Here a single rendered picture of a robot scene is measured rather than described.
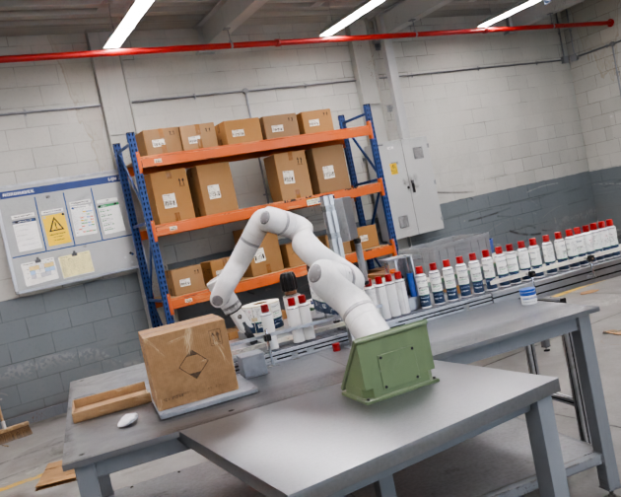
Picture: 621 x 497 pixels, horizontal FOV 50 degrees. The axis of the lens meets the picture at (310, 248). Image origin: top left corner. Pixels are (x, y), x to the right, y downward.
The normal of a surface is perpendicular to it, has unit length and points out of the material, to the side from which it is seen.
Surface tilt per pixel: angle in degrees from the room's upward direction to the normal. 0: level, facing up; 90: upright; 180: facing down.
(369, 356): 90
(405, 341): 90
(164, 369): 90
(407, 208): 90
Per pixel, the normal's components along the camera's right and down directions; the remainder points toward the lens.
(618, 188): -0.85, 0.20
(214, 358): 0.32, -0.01
